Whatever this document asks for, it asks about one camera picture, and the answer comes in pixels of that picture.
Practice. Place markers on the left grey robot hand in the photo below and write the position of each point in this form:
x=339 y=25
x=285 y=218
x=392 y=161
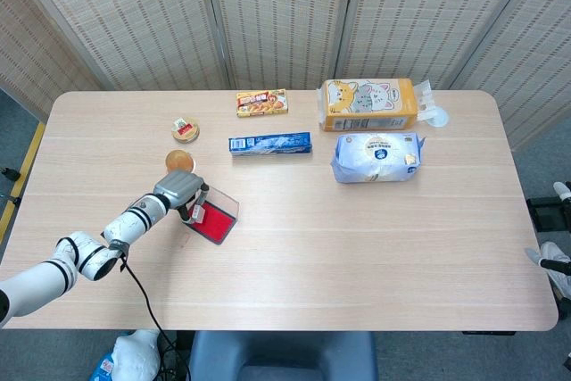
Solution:
x=178 y=187

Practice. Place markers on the white and red stamp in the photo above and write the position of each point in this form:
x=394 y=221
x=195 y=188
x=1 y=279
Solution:
x=196 y=214

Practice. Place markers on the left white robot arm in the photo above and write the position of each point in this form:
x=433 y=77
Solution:
x=129 y=221

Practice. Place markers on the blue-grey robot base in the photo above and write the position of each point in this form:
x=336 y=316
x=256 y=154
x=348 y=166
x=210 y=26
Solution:
x=285 y=354

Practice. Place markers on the translucent amber dome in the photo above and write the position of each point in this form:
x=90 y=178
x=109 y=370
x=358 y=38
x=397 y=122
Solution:
x=179 y=160

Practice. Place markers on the red ink pad, clear lid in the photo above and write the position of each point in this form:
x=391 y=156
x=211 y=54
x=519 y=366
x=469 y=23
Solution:
x=218 y=225

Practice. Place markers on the round tin with red label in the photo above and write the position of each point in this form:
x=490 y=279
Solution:
x=185 y=130

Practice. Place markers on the blue toothpaste box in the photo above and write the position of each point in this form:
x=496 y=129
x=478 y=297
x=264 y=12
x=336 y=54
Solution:
x=270 y=144

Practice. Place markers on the yellow curry box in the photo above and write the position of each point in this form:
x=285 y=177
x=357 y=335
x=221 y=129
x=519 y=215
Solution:
x=262 y=103

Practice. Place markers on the woven folding screen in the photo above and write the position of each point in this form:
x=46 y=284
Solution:
x=134 y=19

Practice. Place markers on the white plastic bag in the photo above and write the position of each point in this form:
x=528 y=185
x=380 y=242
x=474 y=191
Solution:
x=134 y=354

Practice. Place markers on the blue packet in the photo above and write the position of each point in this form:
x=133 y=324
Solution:
x=105 y=368

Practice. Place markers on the light blue tissue pack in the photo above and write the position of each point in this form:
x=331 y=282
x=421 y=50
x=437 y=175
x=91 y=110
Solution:
x=377 y=158

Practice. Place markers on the orange cat-print tissue pack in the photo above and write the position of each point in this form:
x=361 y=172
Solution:
x=366 y=102

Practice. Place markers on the clear round plastic disc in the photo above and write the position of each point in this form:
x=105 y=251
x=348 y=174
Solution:
x=437 y=118

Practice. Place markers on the white shoe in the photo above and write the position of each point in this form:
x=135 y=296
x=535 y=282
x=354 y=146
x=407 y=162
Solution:
x=563 y=191
x=551 y=252

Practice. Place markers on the black metal frame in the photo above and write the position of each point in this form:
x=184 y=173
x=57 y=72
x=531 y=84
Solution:
x=548 y=213

